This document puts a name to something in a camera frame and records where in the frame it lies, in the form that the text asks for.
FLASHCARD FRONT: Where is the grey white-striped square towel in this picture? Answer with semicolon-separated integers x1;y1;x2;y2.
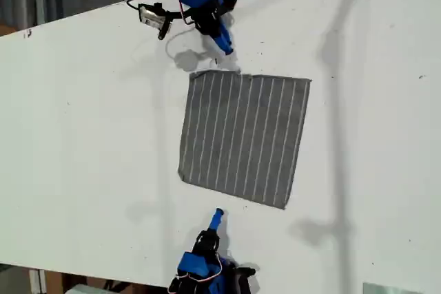
177;70;313;211

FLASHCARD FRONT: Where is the white container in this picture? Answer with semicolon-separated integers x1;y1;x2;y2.
63;283;107;294

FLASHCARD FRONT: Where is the white table leg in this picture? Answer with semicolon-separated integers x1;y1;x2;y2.
28;268;48;294

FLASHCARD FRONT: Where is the gripper camera stalk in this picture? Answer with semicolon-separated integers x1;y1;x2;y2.
156;10;196;41

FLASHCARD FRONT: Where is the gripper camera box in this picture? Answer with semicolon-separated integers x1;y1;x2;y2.
235;263;259;280
137;2;167;30

